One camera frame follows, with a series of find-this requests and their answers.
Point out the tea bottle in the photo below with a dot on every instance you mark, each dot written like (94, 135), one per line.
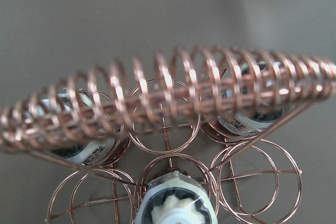
(95, 152)
(245, 127)
(175, 198)

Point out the copper wire bottle rack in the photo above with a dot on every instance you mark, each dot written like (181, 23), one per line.
(248, 180)

